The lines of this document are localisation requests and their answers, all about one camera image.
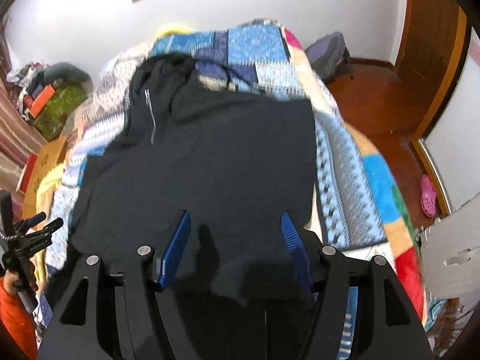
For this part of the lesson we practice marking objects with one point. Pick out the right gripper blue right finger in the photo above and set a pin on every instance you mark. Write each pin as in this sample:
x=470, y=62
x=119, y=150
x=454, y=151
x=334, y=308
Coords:
x=297, y=251

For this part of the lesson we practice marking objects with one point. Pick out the yellow ring pillow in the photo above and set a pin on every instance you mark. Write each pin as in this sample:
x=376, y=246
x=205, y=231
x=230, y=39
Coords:
x=174, y=31

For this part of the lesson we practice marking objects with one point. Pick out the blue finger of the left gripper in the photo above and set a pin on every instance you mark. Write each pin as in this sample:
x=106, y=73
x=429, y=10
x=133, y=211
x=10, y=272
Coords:
x=51, y=228
x=36, y=220

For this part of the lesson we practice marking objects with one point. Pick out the orange sleeved forearm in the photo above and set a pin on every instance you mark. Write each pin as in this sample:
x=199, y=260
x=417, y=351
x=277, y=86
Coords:
x=16, y=319

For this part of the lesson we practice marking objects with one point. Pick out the purple grey backpack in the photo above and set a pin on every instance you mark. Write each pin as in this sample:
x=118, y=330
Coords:
x=328, y=56

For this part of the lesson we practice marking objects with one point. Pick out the black zip hoodie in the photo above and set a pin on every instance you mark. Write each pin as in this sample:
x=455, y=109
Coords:
x=236, y=161

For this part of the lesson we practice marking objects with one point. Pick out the pink croc shoe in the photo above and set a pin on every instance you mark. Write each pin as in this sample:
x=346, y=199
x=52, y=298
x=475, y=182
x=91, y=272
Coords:
x=428, y=197

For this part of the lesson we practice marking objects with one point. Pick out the grey stuffed pillow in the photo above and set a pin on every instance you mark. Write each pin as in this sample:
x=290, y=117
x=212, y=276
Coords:
x=64, y=71

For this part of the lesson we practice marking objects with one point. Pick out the patchwork blue bed quilt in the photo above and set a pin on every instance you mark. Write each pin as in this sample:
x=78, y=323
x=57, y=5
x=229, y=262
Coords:
x=367, y=300

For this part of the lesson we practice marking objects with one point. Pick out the brown wooden door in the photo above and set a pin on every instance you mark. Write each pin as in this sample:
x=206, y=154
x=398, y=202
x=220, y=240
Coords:
x=430, y=55

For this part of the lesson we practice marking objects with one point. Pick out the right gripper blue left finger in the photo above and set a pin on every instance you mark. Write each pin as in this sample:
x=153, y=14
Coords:
x=170, y=252

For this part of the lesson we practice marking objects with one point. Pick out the striped pink curtain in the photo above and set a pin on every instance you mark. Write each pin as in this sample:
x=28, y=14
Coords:
x=18, y=139

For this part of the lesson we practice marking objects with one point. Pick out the orange flat box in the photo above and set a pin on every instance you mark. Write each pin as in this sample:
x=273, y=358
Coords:
x=41, y=100

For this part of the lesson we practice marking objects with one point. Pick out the white cardboard box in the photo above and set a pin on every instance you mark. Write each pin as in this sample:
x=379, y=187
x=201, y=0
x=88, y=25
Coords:
x=450, y=253

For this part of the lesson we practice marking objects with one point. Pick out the green patterned storage box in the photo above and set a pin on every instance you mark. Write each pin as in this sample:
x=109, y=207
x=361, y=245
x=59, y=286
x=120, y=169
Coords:
x=52, y=118

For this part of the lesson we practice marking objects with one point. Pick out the person left hand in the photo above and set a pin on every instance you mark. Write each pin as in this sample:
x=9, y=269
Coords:
x=17, y=279

